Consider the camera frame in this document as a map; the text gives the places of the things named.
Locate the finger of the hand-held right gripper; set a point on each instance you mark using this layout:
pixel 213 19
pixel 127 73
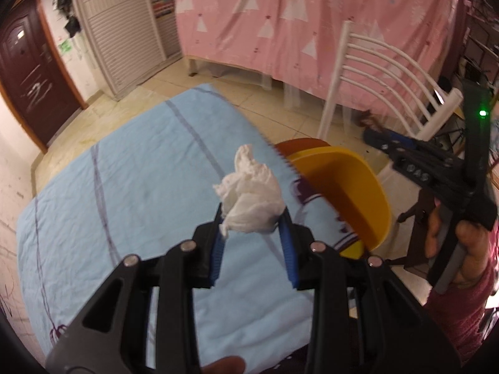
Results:
pixel 380 140

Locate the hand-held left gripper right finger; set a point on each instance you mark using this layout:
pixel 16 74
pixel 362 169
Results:
pixel 289 249

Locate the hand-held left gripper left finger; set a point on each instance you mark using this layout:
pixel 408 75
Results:
pixel 217 253

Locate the yellow bin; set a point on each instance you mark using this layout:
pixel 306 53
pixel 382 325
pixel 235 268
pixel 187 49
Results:
pixel 351 191

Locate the white tissue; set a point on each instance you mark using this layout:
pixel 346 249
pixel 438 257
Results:
pixel 249 198

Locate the person's right hand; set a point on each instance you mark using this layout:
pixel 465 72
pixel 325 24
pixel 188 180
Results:
pixel 473 241

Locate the person's left hand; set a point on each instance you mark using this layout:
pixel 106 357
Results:
pixel 226 366

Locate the white slatted chair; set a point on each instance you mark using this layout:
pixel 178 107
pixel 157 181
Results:
pixel 374 70

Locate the light blue striped blanket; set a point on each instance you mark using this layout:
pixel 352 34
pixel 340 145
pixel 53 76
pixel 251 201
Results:
pixel 136 187

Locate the pink printed cloth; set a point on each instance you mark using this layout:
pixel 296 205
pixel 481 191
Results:
pixel 312 19

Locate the dark metal rack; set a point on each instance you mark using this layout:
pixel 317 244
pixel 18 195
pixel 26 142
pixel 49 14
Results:
pixel 477 35

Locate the white louvered cabinet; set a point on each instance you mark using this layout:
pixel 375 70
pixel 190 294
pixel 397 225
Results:
pixel 117 27

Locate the dark red door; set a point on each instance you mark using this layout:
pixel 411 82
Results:
pixel 27 70

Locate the black hanging bags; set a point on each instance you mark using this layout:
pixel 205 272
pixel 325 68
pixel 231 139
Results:
pixel 66 4

